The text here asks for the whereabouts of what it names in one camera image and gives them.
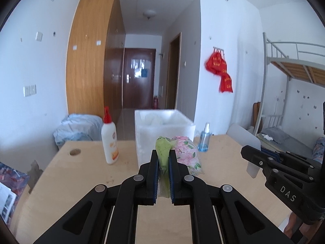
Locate wooden wardrobe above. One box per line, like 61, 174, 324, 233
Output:
65, 0, 127, 119

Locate leaning wooden boards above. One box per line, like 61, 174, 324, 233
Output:
251, 101, 262, 133

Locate grey bed sheet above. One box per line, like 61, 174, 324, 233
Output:
259, 127, 313, 156

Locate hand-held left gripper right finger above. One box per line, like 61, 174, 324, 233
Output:
168, 150, 293, 244

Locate pale blue bedding pile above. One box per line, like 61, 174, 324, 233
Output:
53, 113, 103, 147

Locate blue spray bottle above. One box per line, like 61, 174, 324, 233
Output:
198, 122, 212, 153

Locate person's right forearm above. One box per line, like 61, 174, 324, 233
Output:
278, 212, 306, 242

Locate red cloth bag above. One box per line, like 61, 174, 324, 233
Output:
219, 73, 233, 94
205, 51, 228, 76

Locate green tissue packet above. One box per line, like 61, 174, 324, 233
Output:
155, 136, 176, 199

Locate pink floral tissue packet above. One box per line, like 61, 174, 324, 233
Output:
170, 136, 205, 176

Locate brown side door frame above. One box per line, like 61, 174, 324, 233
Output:
166, 32, 182, 110

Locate patterned pillow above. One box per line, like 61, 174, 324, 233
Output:
314, 137, 325, 163

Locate white bottle with red cap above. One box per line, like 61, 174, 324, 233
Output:
101, 106, 120, 165

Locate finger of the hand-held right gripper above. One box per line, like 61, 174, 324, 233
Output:
261, 150, 318, 175
240, 145, 315, 183

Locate white plastic chair back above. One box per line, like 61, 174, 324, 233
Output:
226, 123, 262, 179

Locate translucent white storage box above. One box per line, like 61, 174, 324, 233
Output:
134, 108, 197, 167

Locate stack of magazines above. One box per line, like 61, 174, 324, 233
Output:
0, 161, 31, 224

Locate dark brown door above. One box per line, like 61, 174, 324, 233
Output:
122, 48, 156, 109

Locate white metal bunk bed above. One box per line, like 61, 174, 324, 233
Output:
255, 32, 325, 163

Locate round ceiling lamp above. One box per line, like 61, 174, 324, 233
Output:
142, 9, 157, 20

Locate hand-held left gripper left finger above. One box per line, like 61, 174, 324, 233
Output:
33, 149, 161, 244

